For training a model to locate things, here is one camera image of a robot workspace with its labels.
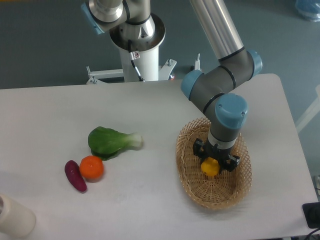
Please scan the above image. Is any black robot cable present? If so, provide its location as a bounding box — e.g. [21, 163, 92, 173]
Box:
[127, 39, 146, 83]

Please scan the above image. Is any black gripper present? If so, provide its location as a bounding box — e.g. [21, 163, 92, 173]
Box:
[193, 137, 241, 173]

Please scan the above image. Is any woven wicker basket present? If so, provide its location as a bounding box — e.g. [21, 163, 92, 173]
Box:
[175, 117, 252, 210]

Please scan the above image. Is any purple sweet potato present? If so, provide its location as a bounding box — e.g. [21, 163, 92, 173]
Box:
[64, 160, 87, 193]

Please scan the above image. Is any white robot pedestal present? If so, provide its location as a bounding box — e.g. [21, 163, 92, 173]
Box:
[109, 13, 166, 76]

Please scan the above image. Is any white metal base frame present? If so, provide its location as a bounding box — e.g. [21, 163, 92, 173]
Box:
[85, 53, 203, 85]

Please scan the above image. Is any blue plastic bag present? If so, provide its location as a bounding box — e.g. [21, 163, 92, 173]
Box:
[295, 0, 320, 22]

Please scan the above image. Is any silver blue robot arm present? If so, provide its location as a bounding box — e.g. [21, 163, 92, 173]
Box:
[81, 0, 263, 172]

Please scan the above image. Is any black device at edge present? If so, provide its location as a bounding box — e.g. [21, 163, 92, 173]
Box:
[302, 202, 320, 229]

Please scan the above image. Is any white table leg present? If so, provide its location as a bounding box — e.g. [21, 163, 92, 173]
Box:
[295, 85, 320, 134]

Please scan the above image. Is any orange tangerine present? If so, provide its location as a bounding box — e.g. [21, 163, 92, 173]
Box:
[79, 155, 104, 180]

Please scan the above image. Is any green bok choy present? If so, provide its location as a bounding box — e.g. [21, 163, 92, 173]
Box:
[87, 126, 144, 161]

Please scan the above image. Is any yellow mango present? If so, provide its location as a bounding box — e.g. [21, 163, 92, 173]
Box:
[200, 157, 220, 177]

